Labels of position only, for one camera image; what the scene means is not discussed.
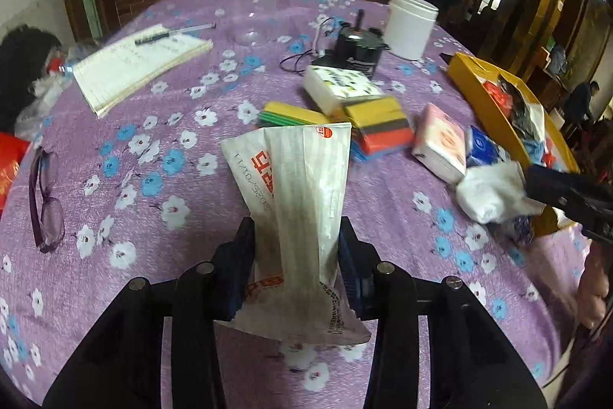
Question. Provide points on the pink tissue pack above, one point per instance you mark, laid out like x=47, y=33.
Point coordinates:
x=440, y=143

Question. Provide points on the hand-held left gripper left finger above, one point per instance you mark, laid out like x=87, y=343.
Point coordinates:
x=238, y=289

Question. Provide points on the white tissue pack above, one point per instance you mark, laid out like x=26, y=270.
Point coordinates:
x=340, y=88

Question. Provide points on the blue printed plastic bag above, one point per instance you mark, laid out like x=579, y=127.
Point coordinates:
x=493, y=193

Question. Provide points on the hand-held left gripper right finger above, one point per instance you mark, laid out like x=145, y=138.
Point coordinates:
x=357, y=289

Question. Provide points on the purple eyeglasses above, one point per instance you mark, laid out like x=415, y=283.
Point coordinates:
x=45, y=207

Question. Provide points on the wooden stair railing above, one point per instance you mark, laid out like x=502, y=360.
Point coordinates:
x=476, y=1

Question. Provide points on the person's right hand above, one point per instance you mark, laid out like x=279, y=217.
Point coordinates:
x=594, y=289

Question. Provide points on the yellow black orange sponge pack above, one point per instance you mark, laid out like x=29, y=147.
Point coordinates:
x=380, y=128

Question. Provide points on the white printed plastic packet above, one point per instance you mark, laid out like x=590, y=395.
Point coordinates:
x=301, y=207

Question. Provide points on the yellow cardboard box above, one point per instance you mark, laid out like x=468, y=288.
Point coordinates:
x=479, y=102

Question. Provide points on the clear plastic cup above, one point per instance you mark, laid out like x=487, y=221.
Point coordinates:
x=250, y=36

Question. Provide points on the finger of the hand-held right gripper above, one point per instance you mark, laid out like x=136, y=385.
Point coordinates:
x=570, y=193

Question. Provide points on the blue tissue pack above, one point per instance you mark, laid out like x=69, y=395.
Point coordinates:
x=483, y=148

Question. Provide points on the black electric motor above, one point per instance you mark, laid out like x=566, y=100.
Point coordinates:
x=357, y=49

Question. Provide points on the black pen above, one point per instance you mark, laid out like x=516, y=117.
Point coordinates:
x=172, y=33

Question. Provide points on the blue knitted cloth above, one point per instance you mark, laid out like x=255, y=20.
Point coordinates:
x=534, y=148

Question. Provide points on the clear plastic bag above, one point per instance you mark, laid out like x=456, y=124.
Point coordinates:
x=43, y=102

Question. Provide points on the white plastic jar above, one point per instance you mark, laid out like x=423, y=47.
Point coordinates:
x=409, y=25

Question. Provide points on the paper notebook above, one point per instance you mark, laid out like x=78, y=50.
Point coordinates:
x=134, y=66

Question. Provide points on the black cloth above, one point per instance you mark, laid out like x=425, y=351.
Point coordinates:
x=24, y=69

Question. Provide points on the red paper packet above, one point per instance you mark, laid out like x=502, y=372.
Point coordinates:
x=9, y=169

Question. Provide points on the yellow green sponge pack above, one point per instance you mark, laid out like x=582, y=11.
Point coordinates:
x=292, y=114

